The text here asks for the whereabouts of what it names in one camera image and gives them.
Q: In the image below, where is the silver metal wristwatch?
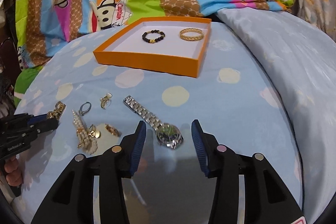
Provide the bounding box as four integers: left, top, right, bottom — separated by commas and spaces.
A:
123, 95, 184, 150

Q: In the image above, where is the gold woven bangle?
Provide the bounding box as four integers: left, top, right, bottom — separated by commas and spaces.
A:
179, 28, 205, 42

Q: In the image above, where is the gold hoop earring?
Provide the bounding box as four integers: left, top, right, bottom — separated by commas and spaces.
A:
104, 123, 122, 137

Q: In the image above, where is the gold wristwatch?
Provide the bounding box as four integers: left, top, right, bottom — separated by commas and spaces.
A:
47, 101, 67, 119

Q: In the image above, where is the pale blue quilt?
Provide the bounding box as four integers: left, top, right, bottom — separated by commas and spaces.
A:
218, 7, 336, 214

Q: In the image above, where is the white pearl bracelet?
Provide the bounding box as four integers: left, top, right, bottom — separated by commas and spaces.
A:
72, 109, 98, 155

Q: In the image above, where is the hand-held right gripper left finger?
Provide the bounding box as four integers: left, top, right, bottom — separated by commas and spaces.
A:
31, 120, 147, 224

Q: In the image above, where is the silver hoop ring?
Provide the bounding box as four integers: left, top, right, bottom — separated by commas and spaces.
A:
79, 102, 92, 116

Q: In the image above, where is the orange cardboard box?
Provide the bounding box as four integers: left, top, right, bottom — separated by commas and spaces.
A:
93, 17, 213, 79

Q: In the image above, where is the black bead bracelet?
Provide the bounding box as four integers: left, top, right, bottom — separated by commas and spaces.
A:
142, 30, 166, 44

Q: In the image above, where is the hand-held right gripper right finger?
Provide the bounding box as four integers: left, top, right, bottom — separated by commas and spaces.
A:
191, 119, 306, 224

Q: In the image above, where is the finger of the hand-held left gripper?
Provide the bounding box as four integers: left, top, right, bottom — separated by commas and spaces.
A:
26, 118, 60, 136
15, 113, 51, 128

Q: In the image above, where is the small gold clip earring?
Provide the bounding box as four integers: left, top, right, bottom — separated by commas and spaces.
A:
88, 124, 101, 139

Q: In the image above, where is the person's left hand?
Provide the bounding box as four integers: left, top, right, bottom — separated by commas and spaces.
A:
0, 154, 25, 188

